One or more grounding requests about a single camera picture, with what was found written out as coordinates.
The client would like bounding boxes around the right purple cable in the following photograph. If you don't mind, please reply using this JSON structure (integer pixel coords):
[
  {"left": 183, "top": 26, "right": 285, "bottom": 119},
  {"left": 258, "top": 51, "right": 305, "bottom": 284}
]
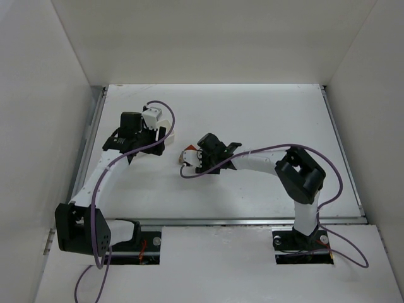
[{"left": 179, "top": 144, "right": 370, "bottom": 269}]

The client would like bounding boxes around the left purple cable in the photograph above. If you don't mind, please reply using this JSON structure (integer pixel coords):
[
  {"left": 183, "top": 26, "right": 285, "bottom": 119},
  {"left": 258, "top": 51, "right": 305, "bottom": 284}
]
[{"left": 74, "top": 100, "right": 176, "bottom": 303}]

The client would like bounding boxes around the dark striped wood block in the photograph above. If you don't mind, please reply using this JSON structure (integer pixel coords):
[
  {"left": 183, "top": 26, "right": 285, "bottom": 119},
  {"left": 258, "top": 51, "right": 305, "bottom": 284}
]
[{"left": 179, "top": 151, "right": 186, "bottom": 165}]

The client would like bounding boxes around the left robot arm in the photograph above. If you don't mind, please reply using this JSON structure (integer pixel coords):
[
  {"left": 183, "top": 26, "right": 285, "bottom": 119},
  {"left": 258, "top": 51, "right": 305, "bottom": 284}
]
[{"left": 55, "top": 107, "right": 167, "bottom": 257}]

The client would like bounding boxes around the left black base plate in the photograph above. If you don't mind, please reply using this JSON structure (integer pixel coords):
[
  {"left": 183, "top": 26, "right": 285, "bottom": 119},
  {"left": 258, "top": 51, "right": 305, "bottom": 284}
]
[{"left": 112, "top": 230, "right": 162, "bottom": 256}]

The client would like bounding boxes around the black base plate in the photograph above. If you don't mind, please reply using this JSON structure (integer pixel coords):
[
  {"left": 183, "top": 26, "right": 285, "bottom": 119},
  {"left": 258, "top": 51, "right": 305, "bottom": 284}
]
[
  {"left": 112, "top": 230, "right": 162, "bottom": 256},
  {"left": 272, "top": 229, "right": 330, "bottom": 254}
]

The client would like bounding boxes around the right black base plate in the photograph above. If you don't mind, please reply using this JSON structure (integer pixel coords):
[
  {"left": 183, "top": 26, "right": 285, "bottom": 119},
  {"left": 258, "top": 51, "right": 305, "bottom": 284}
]
[{"left": 272, "top": 229, "right": 330, "bottom": 254}]

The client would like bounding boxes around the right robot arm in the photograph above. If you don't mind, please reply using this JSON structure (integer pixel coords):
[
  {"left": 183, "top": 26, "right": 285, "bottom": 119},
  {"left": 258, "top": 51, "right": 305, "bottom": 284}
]
[{"left": 184, "top": 133, "right": 326, "bottom": 250}]

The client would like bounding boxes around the purple cable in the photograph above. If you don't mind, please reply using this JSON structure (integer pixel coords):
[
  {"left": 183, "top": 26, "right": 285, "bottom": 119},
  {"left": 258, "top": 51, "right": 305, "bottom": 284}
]
[
  {"left": 179, "top": 144, "right": 370, "bottom": 269},
  {"left": 74, "top": 100, "right": 176, "bottom": 303}
]

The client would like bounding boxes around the aluminium rail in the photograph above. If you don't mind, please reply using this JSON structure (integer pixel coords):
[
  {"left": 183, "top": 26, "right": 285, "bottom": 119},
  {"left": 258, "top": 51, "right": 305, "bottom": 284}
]
[
  {"left": 319, "top": 85, "right": 367, "bottom": 222},
  {"left": 66, "top": 86, "right": 109, "bottom": 203},
  {"left": 138, "top": 217, "right": 368, "bottom": 227}
]

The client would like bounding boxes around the white plastic tray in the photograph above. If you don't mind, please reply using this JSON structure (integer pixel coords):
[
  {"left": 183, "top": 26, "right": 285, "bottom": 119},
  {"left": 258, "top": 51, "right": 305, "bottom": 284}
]
[{"left": 157, "top": 119, "right": 175, "bottom": 146}]

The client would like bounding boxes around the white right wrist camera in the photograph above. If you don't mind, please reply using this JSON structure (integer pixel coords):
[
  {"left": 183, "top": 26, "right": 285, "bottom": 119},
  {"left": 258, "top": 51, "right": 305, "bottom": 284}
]
[{"left": 183, "top": 150, "right": 202, "bottom": 168}]

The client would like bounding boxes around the right aluminium rail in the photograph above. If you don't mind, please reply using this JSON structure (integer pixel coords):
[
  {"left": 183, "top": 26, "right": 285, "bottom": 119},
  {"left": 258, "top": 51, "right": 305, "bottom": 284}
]
[{"left": 319, "top": 85, "right": 367, "bottom": 222}]

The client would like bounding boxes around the front aluminium rail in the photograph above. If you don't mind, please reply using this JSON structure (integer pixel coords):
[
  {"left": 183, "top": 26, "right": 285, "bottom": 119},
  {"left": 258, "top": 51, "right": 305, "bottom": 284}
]
[{"left": 138, "top": 217, "right": 368, "bottom": 227}]

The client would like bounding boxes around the left aluminium rail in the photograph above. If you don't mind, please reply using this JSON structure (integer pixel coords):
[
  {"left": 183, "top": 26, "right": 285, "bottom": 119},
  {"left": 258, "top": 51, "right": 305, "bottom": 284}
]
[{"left": 66, "top": 86, "right": 109, "bottom": 203}]

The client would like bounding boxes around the orange triangular wood block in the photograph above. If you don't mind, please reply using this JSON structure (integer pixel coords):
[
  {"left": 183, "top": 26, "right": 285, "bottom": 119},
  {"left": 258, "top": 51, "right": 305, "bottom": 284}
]
[{"left": 185, "top": 145, "right": 198, "bottom": 152}]

